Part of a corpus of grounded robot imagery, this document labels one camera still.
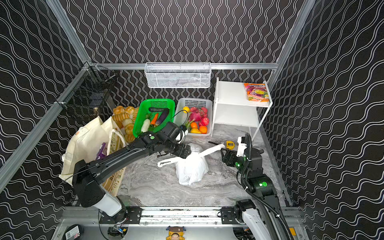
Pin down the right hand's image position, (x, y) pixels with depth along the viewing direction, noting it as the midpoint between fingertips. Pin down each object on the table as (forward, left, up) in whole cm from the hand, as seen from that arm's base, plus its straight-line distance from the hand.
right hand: (227, 150), depth 74 cm
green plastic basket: (+40, +57, -13) cm, 71 cm away
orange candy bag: (+28, -17, +14) cm, 35 cm away
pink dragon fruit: (+33, +15, -8) cm, 38 cm away
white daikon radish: (+29, +52, -15) cm, 62 cm away
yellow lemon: (+47, +24, -17) cm, 55 cm away
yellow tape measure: (+15, -6, -19) cm, 25 cm away
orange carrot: (+35, +47, -16) cm, 61 cm away
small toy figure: (-32, +25, -19) cm, 45 cm away
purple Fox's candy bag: (+3, +68, -7) cm, 68 cm away
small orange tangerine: (+28, +18, -14) cm, 36 cm away
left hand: (0, +19, -1) cm, 19 cm away
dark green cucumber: (+46, +47, -15) cm, 68 cm away
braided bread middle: (+37, +70, -15) cm, 80 cm away
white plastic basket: (+39, +28, -18) cm, 51 cm away
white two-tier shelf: (+38, -9, -7) cm, 40 cm away
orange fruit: (+25, +11, -14) cm, 31 cm away
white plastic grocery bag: (-6, +18, -9) cm, 21 cm away
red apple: (+30, +10, -12) cm, 34 cm away
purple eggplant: (+40, +41, -16) cm, 60 cm away
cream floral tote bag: (+2, +73, +3) cm, 73 cm away
